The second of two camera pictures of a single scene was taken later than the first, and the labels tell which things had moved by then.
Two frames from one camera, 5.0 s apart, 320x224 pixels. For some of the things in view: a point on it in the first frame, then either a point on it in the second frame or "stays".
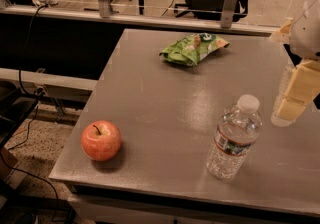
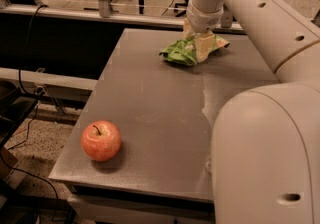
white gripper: [307, 36] → [204, 19]
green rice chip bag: [193, 48] stays
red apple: [101, 140] stays
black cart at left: [15, 109] stays
